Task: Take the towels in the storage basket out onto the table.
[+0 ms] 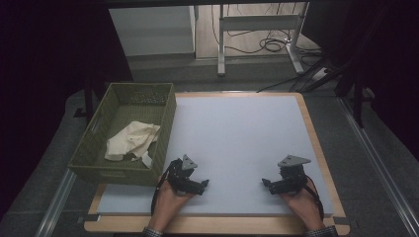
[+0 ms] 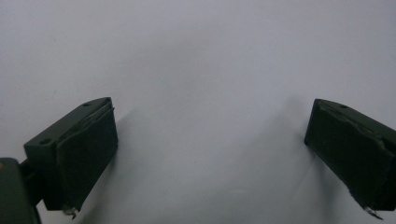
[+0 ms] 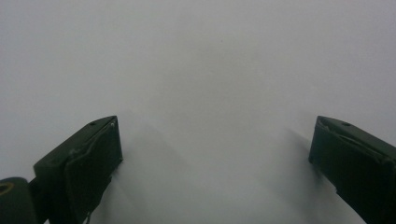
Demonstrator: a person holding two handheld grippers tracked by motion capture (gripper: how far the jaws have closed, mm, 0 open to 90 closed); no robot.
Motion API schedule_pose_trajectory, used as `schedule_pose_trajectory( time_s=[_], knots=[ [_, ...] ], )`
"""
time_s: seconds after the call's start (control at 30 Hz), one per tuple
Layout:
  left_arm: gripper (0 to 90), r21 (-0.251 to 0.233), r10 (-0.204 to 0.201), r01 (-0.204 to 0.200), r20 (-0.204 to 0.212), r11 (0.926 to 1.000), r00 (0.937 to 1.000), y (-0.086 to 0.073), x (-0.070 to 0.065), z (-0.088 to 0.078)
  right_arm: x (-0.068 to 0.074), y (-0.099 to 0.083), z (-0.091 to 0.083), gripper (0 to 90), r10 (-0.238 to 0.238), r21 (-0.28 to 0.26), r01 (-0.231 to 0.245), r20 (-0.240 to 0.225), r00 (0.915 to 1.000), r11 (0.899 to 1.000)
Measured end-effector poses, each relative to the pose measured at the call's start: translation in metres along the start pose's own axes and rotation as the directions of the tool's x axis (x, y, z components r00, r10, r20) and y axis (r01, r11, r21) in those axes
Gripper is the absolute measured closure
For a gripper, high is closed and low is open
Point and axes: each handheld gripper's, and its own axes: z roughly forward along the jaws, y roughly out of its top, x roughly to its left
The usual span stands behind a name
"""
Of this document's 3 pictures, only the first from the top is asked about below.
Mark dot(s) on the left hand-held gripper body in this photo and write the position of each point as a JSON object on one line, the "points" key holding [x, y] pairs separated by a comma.
{"points": [[179, 177]]}

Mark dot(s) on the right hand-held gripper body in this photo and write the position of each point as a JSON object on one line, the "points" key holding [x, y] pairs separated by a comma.
{"points": [[292, 179]]}

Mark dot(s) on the green woven basket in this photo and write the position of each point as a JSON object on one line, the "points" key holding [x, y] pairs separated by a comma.
{"points": [[164, 131]]}

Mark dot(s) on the cream cloth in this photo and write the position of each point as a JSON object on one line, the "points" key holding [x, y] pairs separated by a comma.
{"points": [[131, 140]]}

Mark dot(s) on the person's left hand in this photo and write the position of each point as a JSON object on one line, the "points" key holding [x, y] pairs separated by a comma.
{"points": [[168, 205]]}

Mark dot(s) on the person's right hand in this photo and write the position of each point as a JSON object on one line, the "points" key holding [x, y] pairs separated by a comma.
{"points": [[304, 207]]}

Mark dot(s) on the black tape strip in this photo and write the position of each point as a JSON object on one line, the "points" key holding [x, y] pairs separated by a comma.
{"points": [[341, 221], [88, 218]]}

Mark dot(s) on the black stand leg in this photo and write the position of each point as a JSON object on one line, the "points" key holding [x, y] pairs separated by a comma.
{"points": [[89, 98], [359, 105]]}

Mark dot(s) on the white power strip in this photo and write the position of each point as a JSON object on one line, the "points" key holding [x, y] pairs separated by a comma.
{"points": [[320, 74]]}

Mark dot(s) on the white cabinet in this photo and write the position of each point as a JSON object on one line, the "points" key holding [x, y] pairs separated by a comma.
{"points": [[151, 33]]}

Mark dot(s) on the metal floor rail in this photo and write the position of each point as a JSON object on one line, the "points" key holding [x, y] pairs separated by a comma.
{"points": [[378, 164], [54, 204]]}

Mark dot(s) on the white metal desk frame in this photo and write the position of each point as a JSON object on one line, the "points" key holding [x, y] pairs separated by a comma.
{"points": [[260, 22]]}

